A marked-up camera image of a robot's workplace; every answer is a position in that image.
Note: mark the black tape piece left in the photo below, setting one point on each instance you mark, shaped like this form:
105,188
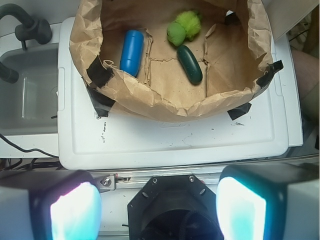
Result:
100,76

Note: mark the crumpled brown paper bag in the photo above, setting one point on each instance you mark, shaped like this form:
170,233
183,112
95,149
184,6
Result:
233,49

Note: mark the black tape piece right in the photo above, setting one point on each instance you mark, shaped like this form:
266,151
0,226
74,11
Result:
239,111

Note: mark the green plush turtle toy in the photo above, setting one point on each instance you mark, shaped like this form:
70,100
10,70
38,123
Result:
185,26

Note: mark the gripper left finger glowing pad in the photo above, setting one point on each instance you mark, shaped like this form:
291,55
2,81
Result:
49,205

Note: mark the grey sink basin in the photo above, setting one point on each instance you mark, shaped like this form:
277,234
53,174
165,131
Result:
30,105

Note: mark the black octagonal mount plate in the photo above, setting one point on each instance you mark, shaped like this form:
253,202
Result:
178,207

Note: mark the blue plastic bottle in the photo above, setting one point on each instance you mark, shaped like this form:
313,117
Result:
132,51

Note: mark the black faucet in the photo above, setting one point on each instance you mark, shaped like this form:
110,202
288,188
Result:
30,28

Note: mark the dark green cucumber toy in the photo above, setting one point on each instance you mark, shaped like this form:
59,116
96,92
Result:
190,64

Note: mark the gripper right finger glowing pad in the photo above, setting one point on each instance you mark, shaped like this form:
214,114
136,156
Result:
269,201

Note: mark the black tape piece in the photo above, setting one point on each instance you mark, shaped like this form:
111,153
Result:
239,111
100,76

